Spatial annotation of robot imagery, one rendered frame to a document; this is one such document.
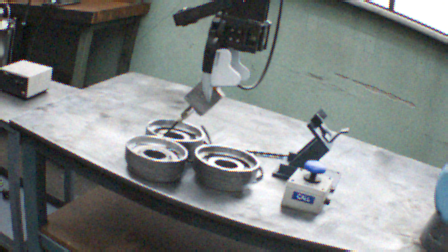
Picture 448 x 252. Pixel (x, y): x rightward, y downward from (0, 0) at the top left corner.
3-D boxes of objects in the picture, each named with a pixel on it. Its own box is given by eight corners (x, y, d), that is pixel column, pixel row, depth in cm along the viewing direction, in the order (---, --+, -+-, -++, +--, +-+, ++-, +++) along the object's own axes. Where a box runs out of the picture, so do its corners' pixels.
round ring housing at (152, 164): (143, 186, 88) (145, 163, 87) (113, 158, 95) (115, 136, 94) (196, 181, 95) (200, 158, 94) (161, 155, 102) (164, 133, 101)
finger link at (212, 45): (207, 74, 90) (221, 22, 89) (198, 72, 91) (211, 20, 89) (217, 73, 95) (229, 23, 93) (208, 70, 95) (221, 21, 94)
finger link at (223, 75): (230, 111, 92) (244, 54, 90) (194, 101, 93) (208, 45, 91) (236, 109, 95) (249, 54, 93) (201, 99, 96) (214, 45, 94)
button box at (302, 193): (279, 205, 91) (287, 178, 90) (291, 191, 98) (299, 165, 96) (323, 217, 89) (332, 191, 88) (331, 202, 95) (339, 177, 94)
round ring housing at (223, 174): (266, 189, 97) (272, 167, 96) (215, 197, 91) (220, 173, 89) (229, 164, 105) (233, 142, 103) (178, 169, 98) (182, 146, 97)
